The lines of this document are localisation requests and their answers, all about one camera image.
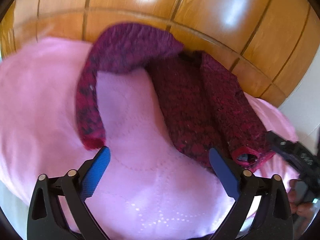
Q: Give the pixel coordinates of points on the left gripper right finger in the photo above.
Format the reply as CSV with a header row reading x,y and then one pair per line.
x,y
273,219

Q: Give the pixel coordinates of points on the person's right hand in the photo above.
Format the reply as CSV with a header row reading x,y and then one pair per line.
x,y
304,210

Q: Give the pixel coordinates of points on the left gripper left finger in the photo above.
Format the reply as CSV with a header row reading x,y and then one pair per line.
x,y
46,219

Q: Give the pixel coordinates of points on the pink bed sheet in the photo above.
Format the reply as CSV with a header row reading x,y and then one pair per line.
x,y
149,191

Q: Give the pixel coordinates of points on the red black patterned sweater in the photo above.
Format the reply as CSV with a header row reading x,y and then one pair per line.
x,y
202,103

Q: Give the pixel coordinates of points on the wooden headboard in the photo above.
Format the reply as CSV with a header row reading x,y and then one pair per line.
x,y
268,44

